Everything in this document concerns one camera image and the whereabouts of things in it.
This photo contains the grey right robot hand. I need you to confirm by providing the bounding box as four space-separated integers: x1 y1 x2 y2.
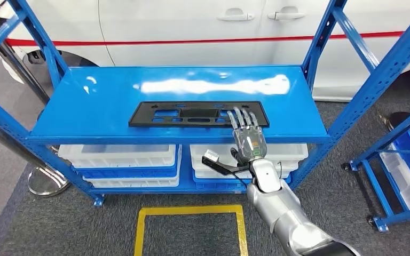
227 107 268 166

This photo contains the black plastic part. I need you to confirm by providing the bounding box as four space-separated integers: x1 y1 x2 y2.
128 101 270 129

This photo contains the blue metal shelf rack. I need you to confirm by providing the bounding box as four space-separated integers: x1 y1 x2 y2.
0 0 410 207

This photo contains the blue wheeled shelf rack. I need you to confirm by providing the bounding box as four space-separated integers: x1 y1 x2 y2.
343 106 410 233

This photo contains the yellow floor tape square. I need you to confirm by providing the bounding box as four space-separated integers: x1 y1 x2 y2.
133 205 249 256

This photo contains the white car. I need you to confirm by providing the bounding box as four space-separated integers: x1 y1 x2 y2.
0 0 410 103

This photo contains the black camera bracket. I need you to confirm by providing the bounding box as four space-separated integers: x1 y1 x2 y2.
201 156 254 178

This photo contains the chrome stanchion post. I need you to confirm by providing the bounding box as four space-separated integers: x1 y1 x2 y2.
0 116 72 198
0 28 52 105

